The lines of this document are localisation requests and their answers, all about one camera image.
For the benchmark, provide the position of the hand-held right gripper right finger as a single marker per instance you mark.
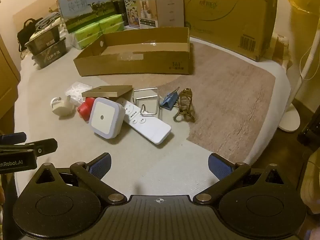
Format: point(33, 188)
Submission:
point(217, 166)

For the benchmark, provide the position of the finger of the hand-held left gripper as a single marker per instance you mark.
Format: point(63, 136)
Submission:
point(15, 137)
point(45, 145)

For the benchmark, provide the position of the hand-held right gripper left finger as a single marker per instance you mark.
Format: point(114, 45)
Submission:
point(100, 166)

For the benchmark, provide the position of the white tape dispenser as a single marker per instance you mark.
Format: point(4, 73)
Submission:
point(62, 107)

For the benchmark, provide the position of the white square night light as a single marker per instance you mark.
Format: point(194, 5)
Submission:
point(102, 116)

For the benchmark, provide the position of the red toy figure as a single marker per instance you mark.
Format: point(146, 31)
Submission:
point(85, 110)

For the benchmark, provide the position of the white remote control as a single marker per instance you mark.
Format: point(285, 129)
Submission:
point(150, 130)

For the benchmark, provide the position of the clear plastic floss pick box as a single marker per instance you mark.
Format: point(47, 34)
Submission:
point(77, 88)

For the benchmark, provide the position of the gold square box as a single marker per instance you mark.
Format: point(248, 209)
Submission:
point(107, 91)

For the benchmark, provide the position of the blue binder clip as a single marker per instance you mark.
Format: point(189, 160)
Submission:
point(168, 102)

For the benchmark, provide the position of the shallow cardboard tray box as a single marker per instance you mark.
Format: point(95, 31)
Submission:
point(130, 66)

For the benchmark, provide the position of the wooden cabinet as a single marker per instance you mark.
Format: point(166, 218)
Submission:
point(7, 80)

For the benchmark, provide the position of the beige brown patterned mat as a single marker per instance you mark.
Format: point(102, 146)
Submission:
point(225, 100)

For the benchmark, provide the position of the black instant noodle bowl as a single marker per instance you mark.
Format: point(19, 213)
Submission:
point(50, 57)
point(42, 42)

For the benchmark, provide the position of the white floor fan stand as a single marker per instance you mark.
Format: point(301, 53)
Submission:
point(288, 115)

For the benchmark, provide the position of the black bag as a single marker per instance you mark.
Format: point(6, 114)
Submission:
point(25, 32)

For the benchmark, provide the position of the grey white striped bag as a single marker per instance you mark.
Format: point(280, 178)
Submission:
point(46, 23)

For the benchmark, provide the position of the green tissue pack bundle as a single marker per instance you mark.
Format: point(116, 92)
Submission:
point(87, 33)

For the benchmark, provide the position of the cow print milk carton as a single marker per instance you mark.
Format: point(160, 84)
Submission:
point(82, 7)

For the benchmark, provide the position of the large brown cardboard box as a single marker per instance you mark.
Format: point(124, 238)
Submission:
point(212, 10)

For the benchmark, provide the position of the black container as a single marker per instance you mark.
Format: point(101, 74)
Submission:
point(117, 5)

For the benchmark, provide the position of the white humidifier box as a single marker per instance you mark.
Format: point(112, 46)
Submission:
point(170, 10)

